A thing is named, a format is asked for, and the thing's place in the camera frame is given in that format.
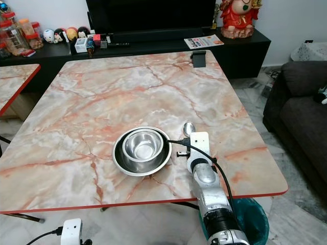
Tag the steel spoon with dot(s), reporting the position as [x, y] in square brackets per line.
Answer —
[189, 128]

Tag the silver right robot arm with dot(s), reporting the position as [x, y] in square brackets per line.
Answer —
[212, 199]

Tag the steel bowl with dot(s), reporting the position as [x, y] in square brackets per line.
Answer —
[143, 145]

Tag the small black box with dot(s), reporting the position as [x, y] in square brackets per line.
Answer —
[199, 59]

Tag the teal bag lined bin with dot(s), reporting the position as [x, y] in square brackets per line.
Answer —
[255, 219]

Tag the printed paper leaflet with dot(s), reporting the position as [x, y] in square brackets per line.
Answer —
[204, 41]

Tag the black TV cabinet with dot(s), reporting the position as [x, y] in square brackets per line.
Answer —
[245, 51]

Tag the dark grey sofa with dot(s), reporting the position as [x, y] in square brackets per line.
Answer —
[299, 117]

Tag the black remote control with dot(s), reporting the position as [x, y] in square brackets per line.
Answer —
[117, 44]

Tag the black television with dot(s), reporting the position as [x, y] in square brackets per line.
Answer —
[148, 15]

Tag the red fortune god statue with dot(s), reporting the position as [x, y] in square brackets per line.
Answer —
[237, 20]

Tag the small red cube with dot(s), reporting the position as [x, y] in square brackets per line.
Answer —
[97, 37]

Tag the small white open box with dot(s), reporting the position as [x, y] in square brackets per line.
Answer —
[81, 46]

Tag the small white plush toy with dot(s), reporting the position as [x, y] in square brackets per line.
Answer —
[323, 95]

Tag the light wooden box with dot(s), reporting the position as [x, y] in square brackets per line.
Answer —
[23, 106]

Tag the small marble red-edged table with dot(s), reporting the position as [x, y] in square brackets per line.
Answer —
[15, 84]

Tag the white lace covered box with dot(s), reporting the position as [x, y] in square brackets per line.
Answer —
[309, 52]

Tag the yellow round figurine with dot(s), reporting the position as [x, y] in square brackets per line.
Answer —
[72, 33]

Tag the black and white round figurine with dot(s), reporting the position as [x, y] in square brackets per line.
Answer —
[60, 34]

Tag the large clear red-lidded jar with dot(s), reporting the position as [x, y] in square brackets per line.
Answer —
[14, 38]

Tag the brown filled red-lidded jar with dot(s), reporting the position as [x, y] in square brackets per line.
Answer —
[37, 35]

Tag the orange filled clear jar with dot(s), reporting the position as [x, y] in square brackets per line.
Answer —
[25, 27]

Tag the blue round ornament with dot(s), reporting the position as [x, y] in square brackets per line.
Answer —
[5, 6]

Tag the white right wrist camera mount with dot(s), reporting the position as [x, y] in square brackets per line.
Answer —
[199, 143]

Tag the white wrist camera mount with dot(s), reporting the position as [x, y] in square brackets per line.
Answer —
[199, 143]
[71, 230]

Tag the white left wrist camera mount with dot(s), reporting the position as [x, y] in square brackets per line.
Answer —
[71, 230]

